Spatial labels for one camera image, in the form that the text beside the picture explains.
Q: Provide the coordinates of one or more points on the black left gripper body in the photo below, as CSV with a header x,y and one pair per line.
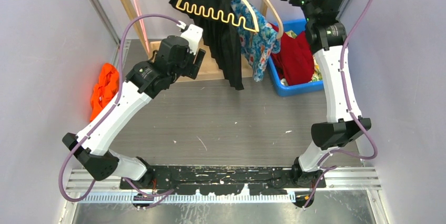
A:
x,y
191,64

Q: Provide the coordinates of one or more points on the black skirt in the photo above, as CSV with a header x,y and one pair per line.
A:
x,y
225,47

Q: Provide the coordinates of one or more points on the cream plastic hanger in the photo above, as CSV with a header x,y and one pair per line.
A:
x,y
218,10

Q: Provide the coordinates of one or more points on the red pleated skirt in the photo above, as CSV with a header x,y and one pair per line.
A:
x,y
294,62

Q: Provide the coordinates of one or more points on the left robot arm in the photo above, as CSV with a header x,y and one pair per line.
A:
x,y
142,84

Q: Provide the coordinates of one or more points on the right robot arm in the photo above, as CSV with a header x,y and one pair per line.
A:
x,y
326,36

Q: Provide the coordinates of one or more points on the blue floral skirt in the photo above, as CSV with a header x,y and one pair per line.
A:
x,y
257,47

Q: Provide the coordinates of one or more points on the blue plastic bin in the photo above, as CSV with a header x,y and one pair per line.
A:
x,y
294,70

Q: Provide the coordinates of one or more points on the wooden clothes rack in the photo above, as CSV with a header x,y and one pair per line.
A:
x,y
208,69

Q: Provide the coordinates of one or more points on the orange cloth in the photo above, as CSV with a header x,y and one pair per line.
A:
x,y
104,90

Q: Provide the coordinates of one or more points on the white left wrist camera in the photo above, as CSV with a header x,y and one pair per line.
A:
x,y
193,34

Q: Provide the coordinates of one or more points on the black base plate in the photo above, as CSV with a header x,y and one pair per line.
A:
x,y
227,180

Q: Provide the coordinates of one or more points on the aluminium rail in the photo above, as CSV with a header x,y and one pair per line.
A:
x,y
349,179

